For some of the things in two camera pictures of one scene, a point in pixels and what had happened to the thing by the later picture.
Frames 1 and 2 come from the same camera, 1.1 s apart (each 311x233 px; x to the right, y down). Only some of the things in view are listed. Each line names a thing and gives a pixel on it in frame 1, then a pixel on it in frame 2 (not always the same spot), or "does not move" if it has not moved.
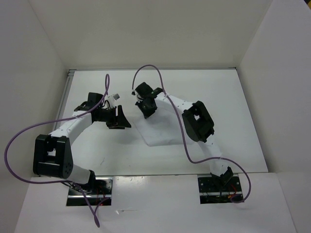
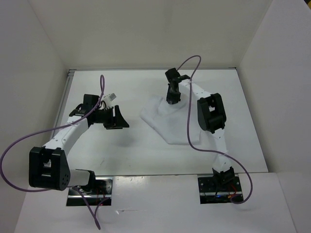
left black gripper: x=119 y=122 does not move
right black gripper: x=146 y=114 -> x=175 y=99
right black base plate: x=212 y=190 does not move
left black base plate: x=76 y=198 does not move
